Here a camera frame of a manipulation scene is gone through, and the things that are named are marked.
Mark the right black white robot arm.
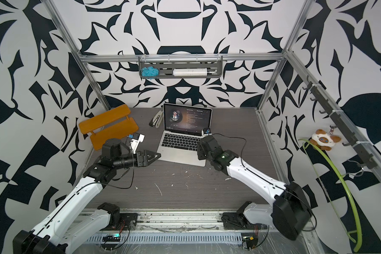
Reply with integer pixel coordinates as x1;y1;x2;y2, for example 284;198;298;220
197;135;313;240

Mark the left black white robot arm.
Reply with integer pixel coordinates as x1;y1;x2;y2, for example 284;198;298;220
12;139;161;254

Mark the silver laptop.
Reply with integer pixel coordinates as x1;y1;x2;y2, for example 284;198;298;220
157;103;212;167

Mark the black silver stapler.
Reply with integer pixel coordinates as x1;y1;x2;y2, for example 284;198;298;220
149;110;164;129

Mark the orange two-tier stand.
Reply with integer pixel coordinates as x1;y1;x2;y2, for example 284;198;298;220
78;105;139;150

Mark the teal scrubber ball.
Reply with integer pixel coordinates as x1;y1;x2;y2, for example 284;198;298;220
141;66;159;79

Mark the left small electronics board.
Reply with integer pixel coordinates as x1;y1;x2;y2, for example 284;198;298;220
102;233;122;243

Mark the small electronics board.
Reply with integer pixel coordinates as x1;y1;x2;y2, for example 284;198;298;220
102;233;122;243
242;236;258;250

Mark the white roll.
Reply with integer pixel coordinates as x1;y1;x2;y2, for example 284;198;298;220
173;68;207;77

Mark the right small electronics board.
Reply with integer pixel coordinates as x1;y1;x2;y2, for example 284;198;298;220
242;236;258;250

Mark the brown white plush toy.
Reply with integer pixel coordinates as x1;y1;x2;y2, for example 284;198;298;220
309;129;341;151

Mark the green hoop tube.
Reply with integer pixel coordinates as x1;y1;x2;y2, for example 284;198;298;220
299;138;363;253

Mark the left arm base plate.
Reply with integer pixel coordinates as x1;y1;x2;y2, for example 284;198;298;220
114;213;139;232

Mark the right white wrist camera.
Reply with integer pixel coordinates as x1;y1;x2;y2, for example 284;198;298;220
202;128;211;137

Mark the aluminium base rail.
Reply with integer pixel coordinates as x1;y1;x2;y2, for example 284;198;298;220
69;209;315;234

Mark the grey wall tray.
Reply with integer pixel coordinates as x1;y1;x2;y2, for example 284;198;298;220
138;57;223;79

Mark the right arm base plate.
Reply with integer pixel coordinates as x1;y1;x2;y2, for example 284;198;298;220
221;212;268;230

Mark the grey hook rail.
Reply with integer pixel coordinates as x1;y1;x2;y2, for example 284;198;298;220
306;76;378;169

